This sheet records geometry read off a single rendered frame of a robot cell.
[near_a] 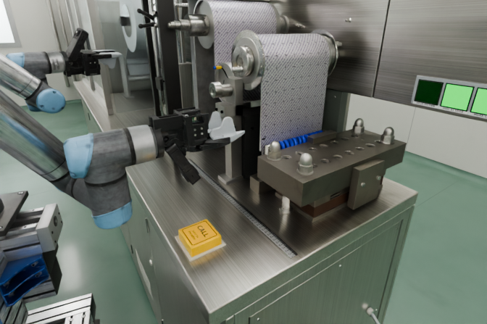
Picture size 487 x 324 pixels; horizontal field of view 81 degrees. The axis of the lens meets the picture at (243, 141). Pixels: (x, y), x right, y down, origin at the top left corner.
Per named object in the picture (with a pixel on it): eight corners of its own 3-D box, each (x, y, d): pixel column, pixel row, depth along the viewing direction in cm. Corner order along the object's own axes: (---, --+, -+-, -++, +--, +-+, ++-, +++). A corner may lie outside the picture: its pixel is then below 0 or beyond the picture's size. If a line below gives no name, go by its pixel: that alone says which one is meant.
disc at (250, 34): (231, 85, 81) (230, 29, 75) (232, 85, 81) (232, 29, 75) (262, 95, 69) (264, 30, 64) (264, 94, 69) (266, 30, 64)
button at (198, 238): (178, 238, 62) (177, 229, 61) (207, 226, 66) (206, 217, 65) (191, 258, 57) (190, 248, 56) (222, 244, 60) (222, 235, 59)
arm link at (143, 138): (138, 170, 55) (128, 156, 61) (161, 164, 57) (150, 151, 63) (132, 133, 52) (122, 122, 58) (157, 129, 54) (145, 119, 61)
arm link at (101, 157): (70, 173, 55) (60, 132, 52) (129, 159, 61) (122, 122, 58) (74, 191, 49) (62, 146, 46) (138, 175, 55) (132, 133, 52)
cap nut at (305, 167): (293, 170, 64) (294, 152, 62) (304, 166, 66) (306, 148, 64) (304, 177, 61) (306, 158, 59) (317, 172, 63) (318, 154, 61)
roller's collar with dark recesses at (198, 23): (183, 36, 90) (182, 14, 87) (201, 35, 93) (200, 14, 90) (192, 36, 85) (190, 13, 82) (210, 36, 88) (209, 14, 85)
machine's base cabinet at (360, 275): (96, 174, 275) (77, 85, 243) (161, 158, 308) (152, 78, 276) (230, 529, 81) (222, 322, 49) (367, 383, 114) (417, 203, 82)
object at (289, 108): (259, 151, 77) (261, 82, 70) (319, 133, 89) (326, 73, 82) (260, 151, 76) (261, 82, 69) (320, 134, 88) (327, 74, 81)
